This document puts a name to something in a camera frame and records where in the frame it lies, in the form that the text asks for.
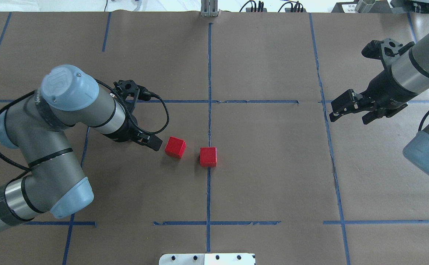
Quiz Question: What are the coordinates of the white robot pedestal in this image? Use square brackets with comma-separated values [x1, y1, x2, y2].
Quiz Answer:
[159, 253, 256, 265]

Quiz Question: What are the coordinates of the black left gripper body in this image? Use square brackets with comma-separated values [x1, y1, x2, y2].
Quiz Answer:
[104, 118, 143, 142]

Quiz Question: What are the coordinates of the metal cup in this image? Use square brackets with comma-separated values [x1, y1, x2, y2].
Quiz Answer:
[355, 0, 376, 13]

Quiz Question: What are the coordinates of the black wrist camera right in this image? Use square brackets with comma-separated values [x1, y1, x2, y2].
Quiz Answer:
[361, 38, 415, 70]

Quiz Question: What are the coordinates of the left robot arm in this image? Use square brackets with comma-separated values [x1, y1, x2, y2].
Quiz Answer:
[0, 65, 162, 232]

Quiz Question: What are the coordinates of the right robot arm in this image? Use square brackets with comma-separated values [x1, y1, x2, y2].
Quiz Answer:
[329, 33, 429, 176]

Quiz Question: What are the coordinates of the red block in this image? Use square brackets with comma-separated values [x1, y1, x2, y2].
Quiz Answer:
[164, 136, 186, 159]
[199, 146, 217, 167]

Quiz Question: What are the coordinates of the aluminium frame post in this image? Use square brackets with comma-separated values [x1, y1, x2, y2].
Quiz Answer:
[200, 0, 219, 17]

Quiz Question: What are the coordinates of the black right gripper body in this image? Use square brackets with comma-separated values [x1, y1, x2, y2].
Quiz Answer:
[361, 70, 408, 114]

